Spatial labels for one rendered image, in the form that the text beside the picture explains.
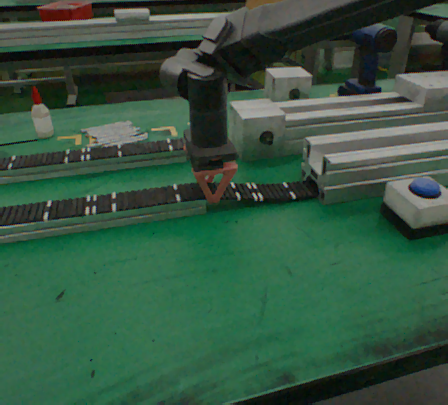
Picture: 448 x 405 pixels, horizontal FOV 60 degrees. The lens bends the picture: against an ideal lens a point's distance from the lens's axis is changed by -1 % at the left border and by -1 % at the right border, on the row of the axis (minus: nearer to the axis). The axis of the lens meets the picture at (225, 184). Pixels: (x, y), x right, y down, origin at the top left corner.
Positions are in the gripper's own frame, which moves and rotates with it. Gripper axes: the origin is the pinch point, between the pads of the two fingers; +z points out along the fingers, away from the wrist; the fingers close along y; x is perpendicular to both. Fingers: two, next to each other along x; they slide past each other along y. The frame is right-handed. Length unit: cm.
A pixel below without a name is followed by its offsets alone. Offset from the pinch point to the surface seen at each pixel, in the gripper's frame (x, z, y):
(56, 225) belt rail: 24.4, 1.2, -2.2
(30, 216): 28.0, -0.1, -0.7
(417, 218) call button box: -27.1, -1.2, -16.9
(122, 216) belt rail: 14.6, 1.3, -2.1
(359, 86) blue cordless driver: -48, -4, 35
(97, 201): 18.2, -0.1, 1.0
